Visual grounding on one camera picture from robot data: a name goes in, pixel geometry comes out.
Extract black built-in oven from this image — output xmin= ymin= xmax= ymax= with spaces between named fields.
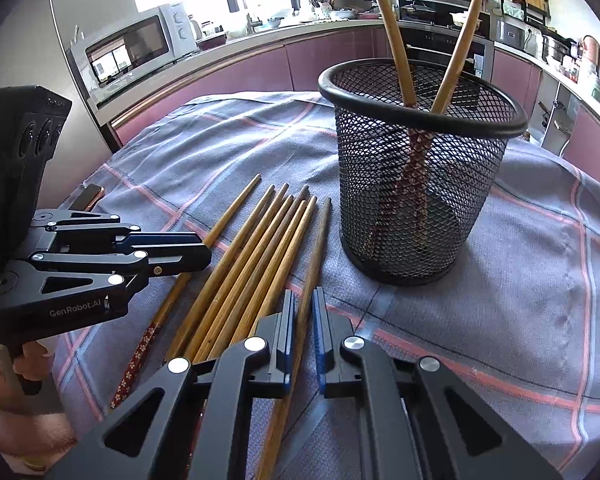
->
xmin=397 ymin=22 xmax=496 ymax=96

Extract white microwave oven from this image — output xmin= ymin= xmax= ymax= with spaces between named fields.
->
xmin=82 ymin=4 xmax=201 ymax=92

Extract rose gold smartphone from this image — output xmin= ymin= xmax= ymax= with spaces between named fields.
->
xmin=69 ymin=184 xmax=105 ymax=212

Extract pink kitchen cabinets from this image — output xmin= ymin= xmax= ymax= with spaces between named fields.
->
xmin=107 ymin=25 xmax=600 ymax=186

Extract dark red bowl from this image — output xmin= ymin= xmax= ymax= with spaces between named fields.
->
xmin=198 ymin=30 xmax=229 ymax=51

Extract pink thermos jug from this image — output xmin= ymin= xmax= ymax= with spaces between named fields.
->
xmin=582 ymin=35 xmax=600 ymax=76

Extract person's left forearm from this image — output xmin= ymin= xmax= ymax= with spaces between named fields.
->
xmin=0 ymin=327 xmax=78 ymax=466

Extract white casserole pot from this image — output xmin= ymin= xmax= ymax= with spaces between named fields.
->
xmin=450 ymin=10 xmax=482 ymax=28

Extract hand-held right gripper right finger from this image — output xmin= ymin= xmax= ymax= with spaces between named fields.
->
xmin=313 ymin=287 xmax=561 ymax=480

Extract bundle of wooden chopsticks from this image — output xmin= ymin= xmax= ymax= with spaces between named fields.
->
xmin=165 ymin=183 xmax=320 ymax=366

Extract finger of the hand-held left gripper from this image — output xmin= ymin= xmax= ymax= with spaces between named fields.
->
xmin=32 ymin=210 xmax=211 ymax=253
xmin=27 ymin=245 xmax=214 ymax=306

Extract kitchen shelf rack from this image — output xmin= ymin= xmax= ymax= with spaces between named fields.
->
xmin=490 ymin=0 xmax=551 ymax=53

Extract black mesh utensil holder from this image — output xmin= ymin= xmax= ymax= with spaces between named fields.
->
xmin=318 ymin=58 xmax=528 ymax=287

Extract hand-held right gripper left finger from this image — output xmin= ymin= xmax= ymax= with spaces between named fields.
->
xmin=45 ymin=290 xmax=297 ymax=480

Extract grey checkered tablecloth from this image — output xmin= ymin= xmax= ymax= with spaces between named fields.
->
xmin=52 ymin=91 xmax=600 ymax=480

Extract person's left hand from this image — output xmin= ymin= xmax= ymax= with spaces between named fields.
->
xmin=12 ymin=340 xmax=57 ymax=381

